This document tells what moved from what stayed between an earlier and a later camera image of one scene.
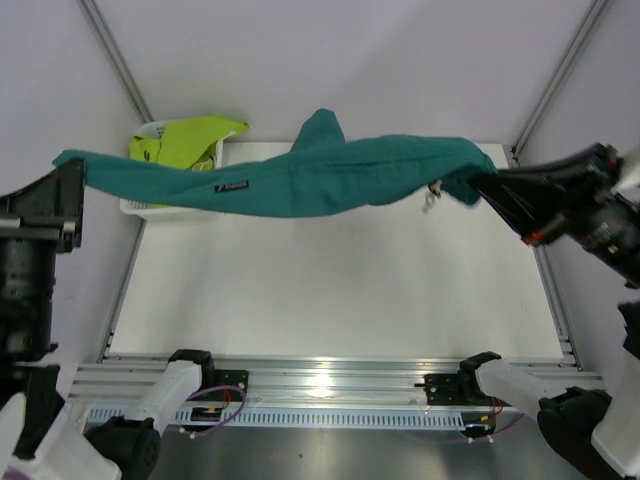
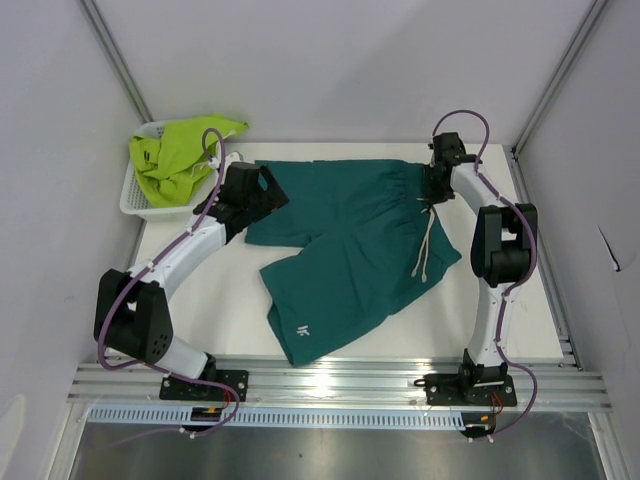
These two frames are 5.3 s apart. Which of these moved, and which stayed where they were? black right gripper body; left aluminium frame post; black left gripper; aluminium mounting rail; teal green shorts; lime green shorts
Moved: teal green shorts; black left gripper; black right gripper body
Stayed: lime green shorts; aluminium mounting rail; left aluminium frame post
